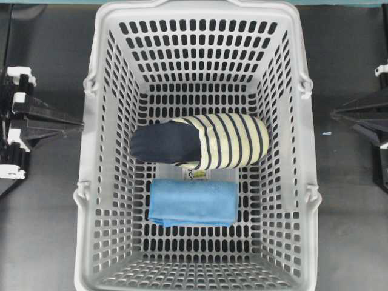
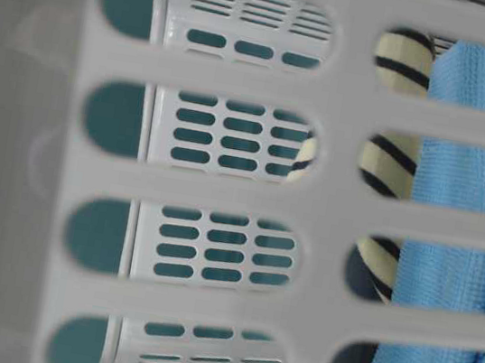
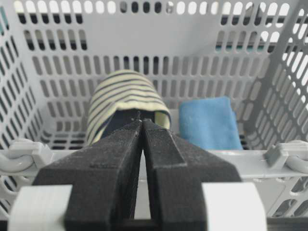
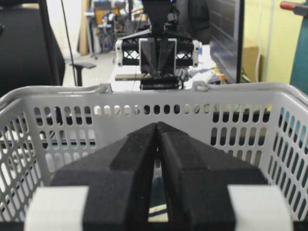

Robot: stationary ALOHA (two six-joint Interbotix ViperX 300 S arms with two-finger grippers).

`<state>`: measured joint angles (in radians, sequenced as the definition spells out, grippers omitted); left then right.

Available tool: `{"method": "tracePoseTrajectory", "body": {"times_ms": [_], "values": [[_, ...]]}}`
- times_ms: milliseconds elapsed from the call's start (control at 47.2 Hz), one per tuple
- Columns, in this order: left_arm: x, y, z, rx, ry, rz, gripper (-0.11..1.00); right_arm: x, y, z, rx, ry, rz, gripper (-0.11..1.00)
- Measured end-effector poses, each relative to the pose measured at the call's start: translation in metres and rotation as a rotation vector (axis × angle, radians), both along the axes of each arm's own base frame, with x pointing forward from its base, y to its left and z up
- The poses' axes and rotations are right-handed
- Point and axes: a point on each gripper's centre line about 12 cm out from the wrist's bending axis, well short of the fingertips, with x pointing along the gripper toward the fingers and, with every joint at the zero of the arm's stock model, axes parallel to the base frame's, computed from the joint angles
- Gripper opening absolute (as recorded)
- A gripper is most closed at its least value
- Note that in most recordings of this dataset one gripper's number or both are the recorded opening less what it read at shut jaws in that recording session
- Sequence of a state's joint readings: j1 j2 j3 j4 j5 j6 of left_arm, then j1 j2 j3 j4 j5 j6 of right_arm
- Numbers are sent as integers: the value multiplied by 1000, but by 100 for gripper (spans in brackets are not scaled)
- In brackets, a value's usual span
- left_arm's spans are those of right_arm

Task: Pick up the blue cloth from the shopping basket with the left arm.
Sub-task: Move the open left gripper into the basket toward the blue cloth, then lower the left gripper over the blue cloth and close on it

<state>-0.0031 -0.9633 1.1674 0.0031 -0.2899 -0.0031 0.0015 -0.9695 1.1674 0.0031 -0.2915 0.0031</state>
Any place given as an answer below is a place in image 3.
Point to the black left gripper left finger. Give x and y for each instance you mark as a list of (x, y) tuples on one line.
[(104, 178)]

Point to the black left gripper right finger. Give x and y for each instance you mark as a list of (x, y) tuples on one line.
[(176, 170)]

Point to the blue folded cloth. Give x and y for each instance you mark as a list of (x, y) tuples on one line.
[(209, 124)]

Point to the yellow navy striped cloth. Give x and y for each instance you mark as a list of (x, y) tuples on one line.
[(123, 90)]

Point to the grey plastic shopping basket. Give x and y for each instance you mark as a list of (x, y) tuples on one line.
[(54, 53)]

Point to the grey basket handle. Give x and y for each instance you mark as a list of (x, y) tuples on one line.
[(14, 165)]

